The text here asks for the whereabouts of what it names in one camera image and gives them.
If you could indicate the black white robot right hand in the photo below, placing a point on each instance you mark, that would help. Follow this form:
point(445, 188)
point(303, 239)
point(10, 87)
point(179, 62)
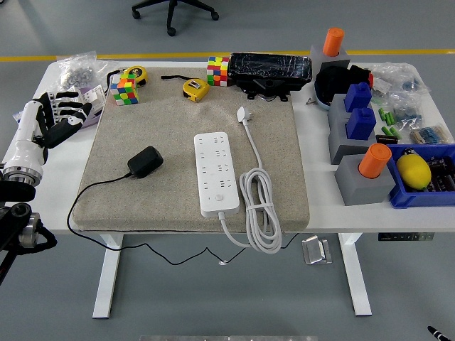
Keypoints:
point(437, 333)

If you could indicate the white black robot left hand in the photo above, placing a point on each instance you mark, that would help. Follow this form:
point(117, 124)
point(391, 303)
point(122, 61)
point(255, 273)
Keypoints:
point(26, 145)

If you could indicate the black power adapter plug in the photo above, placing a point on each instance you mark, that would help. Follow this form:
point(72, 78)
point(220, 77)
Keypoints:
point(145, 161)

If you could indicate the white power strip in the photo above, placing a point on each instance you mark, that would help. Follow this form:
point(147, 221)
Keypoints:
point(217, 170)

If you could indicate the purple tray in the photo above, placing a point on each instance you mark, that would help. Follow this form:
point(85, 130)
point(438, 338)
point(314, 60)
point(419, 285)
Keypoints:
point(94, 119)

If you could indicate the clear bag of screws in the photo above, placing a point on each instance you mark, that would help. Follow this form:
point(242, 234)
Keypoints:
point(78, 71)

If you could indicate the white table leg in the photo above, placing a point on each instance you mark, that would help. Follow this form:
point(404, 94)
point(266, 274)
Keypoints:
point(357, 284)
point(106, 284)

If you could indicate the black table control panel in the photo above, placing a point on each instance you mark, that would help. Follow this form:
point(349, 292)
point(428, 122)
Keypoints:
point(405, 237)

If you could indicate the large stickerless puzzle cube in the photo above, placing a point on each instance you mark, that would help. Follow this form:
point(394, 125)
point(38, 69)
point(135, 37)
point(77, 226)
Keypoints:
point(123, 95)

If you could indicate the grey-brown mat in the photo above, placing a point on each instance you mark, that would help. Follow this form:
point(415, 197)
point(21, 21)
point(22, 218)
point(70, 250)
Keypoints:
point(142, 128)

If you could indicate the small stickerless puzzle cube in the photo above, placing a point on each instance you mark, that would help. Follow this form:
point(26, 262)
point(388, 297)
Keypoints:
point(128, 79)

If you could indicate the blue plastic bin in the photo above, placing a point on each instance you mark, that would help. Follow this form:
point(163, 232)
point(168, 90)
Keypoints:
point(419, 200)

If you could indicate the round yellow black tape measure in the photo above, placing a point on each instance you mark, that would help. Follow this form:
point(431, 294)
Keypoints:
point(139, 72)

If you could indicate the dark capacitors pile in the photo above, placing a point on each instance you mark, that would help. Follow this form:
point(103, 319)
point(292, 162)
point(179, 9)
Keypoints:
point(442, 175)

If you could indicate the yellow lemon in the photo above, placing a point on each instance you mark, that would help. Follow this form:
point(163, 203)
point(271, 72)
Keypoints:
point(413, 172)

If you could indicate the grey socket block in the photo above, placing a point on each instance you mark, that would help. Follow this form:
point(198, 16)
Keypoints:
point(359, 190)
point(316, 53)

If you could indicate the square yellow tape measure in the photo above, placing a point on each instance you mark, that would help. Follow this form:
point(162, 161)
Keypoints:
point(195, 90)

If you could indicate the orange cylinder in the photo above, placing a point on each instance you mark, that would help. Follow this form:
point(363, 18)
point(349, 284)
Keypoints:
point(373, 161)
point(333, 40)

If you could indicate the black office chair base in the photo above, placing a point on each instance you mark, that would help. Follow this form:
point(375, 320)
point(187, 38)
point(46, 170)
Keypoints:
point(171, 14)

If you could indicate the clear bag of resistors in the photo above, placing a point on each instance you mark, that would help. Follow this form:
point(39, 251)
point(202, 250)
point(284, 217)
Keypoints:
point(430, 135)

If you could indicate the small black box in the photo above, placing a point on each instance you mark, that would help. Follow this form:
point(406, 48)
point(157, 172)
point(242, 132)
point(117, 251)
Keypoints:
point(385, 139)

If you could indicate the white-edged puzzle cube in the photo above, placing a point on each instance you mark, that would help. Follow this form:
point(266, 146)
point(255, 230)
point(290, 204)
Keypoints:
point(217, 71)

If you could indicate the grey stepped block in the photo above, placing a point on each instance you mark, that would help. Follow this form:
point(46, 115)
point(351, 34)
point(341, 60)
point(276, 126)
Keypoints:
point(337, 142)

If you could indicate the blue block with knob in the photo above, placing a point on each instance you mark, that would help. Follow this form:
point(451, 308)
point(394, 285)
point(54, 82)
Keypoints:
point(360, 124)
point(357, 97)

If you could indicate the clear plastic parts bag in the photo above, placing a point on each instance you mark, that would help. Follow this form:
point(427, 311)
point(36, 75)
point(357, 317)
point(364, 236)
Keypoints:
point(394, 78)
point(407, 110)

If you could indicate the black device wrapped in film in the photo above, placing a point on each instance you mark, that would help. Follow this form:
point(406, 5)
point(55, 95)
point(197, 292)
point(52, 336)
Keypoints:
point(270, 69)

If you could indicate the light blue bowl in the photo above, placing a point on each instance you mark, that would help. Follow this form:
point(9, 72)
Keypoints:
point(321, 103)

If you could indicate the small red object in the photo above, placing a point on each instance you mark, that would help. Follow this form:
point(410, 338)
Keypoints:
point(370, 80)

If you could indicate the small metal clip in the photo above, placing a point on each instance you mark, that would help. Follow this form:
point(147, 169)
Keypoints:
point(311, 101)

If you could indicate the black cloth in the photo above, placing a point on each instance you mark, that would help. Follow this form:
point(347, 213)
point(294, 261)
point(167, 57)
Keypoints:
point(334, 81)

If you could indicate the white wall socket panel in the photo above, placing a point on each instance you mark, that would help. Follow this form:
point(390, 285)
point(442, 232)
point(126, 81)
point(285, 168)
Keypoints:
point(96, 98)

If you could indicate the silver metal bracket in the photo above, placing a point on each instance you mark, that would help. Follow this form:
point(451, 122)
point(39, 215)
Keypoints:
point(316, 250)

